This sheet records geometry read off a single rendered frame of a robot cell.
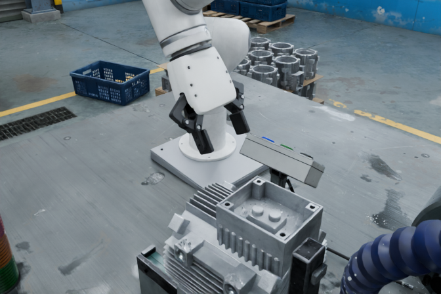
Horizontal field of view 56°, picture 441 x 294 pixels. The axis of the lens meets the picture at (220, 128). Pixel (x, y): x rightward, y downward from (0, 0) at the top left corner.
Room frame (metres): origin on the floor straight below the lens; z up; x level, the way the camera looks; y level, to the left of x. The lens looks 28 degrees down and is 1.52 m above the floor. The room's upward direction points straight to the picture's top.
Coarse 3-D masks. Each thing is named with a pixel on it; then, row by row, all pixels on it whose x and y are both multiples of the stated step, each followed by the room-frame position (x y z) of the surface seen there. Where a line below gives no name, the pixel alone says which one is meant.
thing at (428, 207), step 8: (440, 192) 0.55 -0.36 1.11; (432, 200) 0.54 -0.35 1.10; (440, 200) 0.52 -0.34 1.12; (424, 208) 0.54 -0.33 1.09; (432, 208) 0.52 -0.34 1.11; (440, 208) 0.51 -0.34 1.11; (424, 216) 0.52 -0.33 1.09; (432, 216) 0.52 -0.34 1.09; (440, 216) 0.51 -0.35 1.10; (416, 224) 0.53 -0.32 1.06; (432, 272) 0.50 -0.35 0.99; (424, 280) 0.50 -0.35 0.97; (432, 280) 0.49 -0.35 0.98; (440, 280) 0.48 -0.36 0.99; (432, 288) 0.49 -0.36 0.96; (440, 288) 0.48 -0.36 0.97
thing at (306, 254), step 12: (312, 240) 0.29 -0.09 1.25; (300, 252) 0.28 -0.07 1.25; (312, 252) 0.28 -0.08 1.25; (324, 252) 0.28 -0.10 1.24; (300, 264) 0.27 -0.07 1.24; (312, 264) 0.27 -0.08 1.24; (324, 264) 0.28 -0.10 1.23; (300, 276) 0.27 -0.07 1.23; (312, 276) 0.27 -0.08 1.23; (288, 288) 0.28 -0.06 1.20; (300, 288) 0.27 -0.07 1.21; (312, 288) 0.27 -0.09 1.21
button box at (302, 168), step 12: (252, 144) 0.78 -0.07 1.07; (264, 144) 0.77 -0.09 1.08; (276, 144) 0.75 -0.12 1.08; (252, 156) 0.76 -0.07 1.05; (264, 156) 0.75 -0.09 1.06; (276, 156) 0.73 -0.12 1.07; (288, 156) 0.72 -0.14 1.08; (300, 156) 0.71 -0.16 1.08; (276, 168) 0.72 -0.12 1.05; (288, 168) 0.70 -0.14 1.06; (300, 168) 0.69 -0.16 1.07; (312, 168) 0.69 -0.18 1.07; (324, 168) 0.73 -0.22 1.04; (300, 180) 0.68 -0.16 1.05; (312, 180) 0.69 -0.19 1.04
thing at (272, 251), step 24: (240, 192) 0.51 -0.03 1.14; (264, 192) 0.54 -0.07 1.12; (288, 192) 0.51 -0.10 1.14; (216, 216) 0.48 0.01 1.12; (240, 216) 0.49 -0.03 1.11; (264, 216) 0.47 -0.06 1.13; (312, 216) 0.45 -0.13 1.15; (240, 240) 0.44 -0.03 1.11; (264, 240) 0.42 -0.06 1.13; (288, 240) 0.40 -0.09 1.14; (264, 264) 0.42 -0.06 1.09; (288, 264) 0.41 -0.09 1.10
